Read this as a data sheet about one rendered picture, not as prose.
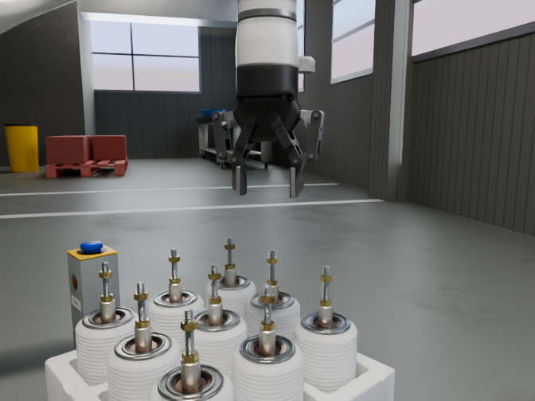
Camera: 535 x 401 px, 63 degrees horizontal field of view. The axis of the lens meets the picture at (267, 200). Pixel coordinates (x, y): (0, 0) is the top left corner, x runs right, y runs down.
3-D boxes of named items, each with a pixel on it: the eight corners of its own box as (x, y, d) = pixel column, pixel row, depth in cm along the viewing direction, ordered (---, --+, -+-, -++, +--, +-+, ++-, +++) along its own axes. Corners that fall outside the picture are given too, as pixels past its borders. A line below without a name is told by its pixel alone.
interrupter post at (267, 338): (274, 346, 59) (274, 323, 59) (278, 355, 57) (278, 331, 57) (256, 348, 59) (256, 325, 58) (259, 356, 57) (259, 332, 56)
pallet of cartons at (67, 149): (61, 169, 611) (59, 135, 603) (127, 167, 637) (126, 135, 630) (45, 178, 491) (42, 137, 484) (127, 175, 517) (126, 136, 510)
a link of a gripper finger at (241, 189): (246, 165, 56) (247, 193, 57) (241, 165, 56) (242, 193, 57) (240, 166, 54) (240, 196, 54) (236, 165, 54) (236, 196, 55)
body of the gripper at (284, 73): (222, 60, 50) (223, 142, 51) (294, 56, 47) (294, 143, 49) (244, 68, 57) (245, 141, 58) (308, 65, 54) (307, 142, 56)
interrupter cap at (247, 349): (287, 336, 62) (287, 331, 62) (302, 363, 55) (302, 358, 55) (235, 340, 61) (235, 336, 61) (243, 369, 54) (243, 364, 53)
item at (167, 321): (145, 412, 73) (140, 310, 70) (158, 379, 83) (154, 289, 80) (202, 411, 73) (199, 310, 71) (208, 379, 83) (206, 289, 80)
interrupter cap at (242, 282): (242, 276, 88) (242, 273, 88) (255, 288, 81) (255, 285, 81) (205, 281, 85) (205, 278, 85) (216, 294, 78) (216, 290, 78)
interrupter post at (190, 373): (177, 385, 50) (176, 358, 50) (195, 378, 52) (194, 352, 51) (186, 395, 49) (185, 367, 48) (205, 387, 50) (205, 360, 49)
